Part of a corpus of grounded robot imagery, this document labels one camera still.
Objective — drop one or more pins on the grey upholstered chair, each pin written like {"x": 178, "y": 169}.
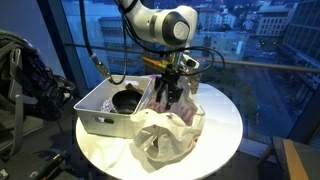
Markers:
{"x": 16, "y": 110}

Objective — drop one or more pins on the dark window frame post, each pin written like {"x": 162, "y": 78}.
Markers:
{"x": 63, "y": 43}

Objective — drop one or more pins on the horizontal window handrail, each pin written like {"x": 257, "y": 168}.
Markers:
{"x": 266, "y": 65}

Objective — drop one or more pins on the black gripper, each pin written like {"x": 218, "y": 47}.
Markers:
{"x": 171, "y": 80}

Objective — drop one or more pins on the white plastic bag red logo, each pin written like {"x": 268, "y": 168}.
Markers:
{"x": 166, "y": 133}

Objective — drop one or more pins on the yellow wrist camera mount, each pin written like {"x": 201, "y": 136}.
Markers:
{"x": 156, "y": 64}

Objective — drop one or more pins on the white plastic organization bin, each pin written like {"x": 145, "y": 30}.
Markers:
{"x": 100, "y": 111}

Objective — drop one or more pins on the wooden armchair grey seat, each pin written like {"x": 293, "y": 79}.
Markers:
{"x": 293, "y": 160}

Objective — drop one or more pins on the brown wooden item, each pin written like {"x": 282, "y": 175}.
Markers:
{"x": 133, "y": 88}

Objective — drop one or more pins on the black frying pan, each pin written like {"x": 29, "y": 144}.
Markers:
{"x": 126, "y": 101}

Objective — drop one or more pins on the purple white patterned cloth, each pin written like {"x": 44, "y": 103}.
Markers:
{"x": 107, "y": 106}

